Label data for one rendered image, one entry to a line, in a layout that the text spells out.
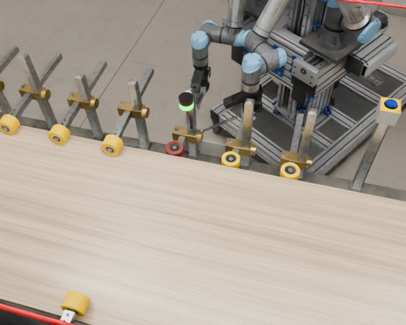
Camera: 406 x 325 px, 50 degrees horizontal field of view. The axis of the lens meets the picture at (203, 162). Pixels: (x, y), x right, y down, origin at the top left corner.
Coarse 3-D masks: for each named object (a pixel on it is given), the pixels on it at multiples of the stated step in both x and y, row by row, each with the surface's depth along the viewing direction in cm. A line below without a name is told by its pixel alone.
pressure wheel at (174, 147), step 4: (168, 144) 188; (172, 144) 188; (176, 144) 188; (180, 144) 188; (168, 148) 187; (172, 148) 187; (176, 148) 187; (180, 148) 187; (168, 152) 185; (172, 152) 185; (176, 152) 185; (180, 152) 186; (180, 156) 187
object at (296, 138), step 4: (300, 116) 207; (296, 120) 206; (300, 120) 206; (296, 124) 204; (300, 124) 204; (296, 128) 203; (300, 128) 203; (296, 132) 201; (296, 136) 200; (296, 140) 198; (292, 144) 197; (296, 144) 197; (292, 148) 195; (296, 148) 195; (296, 152) 194
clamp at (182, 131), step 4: (180, 128) 199; (184, 128) 199; (172, 132) 197; (176, 132) 197; (180, 132) 197; (184, 132) 197; (196, 132) 197; (200, 132) 197; (176, 136) 198; (184, 136) 197; (188, 136) 196; (192, 136) 196; (196, 136) 196; (200, 136) 196; (176, 140) 201; (188, 140) 198; (192, 140) 197; (196, 140) 197; (200, 140) 196
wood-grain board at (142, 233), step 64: (0, 192) 176; (64, 192) 175; (128, 192) 174; (192, 192) 173; (256, 192) 172; (320, 192) 171; (0, 256) 158; (64, 256) 157; (128, 256) 157; (192, 256) 156; (256, 256) 155; (320, 256) 155; (384, 256) 154; (128, 320) 142; (192, 320) 142; (256, 320) 141; (320, 320) 141; (384, 320) 140
